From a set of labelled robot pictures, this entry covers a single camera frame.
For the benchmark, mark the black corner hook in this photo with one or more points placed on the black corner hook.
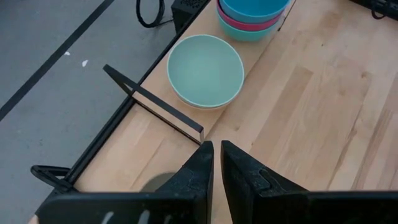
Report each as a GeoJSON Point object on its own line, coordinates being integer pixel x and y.
{"type": "Point", "coordinates": [37, 170]}

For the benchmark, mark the magenta bowl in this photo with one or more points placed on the magenta bowl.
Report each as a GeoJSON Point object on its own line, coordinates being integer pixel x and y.
{"type": "Point", "coordinates": [248, 27]}

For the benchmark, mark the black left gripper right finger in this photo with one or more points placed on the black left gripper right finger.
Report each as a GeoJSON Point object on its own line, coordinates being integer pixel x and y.
{"type": "Point", "coordinates": [267, 205]}

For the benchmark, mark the black aluminium table frame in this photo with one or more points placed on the black aluminium table frame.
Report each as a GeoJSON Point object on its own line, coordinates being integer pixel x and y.
{"type": "Point", "coordinates": [102, 137]}

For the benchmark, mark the turquoise bowl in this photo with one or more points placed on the turquoise bowl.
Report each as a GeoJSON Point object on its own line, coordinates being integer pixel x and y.
{"type": "Point", "coordinates": [245, 35]}

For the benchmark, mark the black perforated box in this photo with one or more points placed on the black perforated box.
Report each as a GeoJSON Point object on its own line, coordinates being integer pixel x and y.
{"type": "Point", "coordinates": [186, 11]}

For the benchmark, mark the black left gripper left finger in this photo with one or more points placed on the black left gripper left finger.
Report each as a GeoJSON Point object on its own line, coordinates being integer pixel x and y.
{"type": "Point", "coordinates": [174, 207]}

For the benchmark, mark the blue bowl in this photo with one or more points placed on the blue bowl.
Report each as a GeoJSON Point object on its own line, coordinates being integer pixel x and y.
{"type": "Point", "coordinates": [253, 9]}

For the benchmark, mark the taupe grey bowl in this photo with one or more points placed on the taupe grey bowl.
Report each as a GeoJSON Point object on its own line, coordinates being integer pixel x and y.
{"type": "Point", "coordinates": [155, 183]}

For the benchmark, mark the mint green bowl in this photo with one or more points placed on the mint green bowl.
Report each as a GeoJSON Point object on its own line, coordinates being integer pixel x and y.
{"type": "Point", "coordinates": [205, 71]}

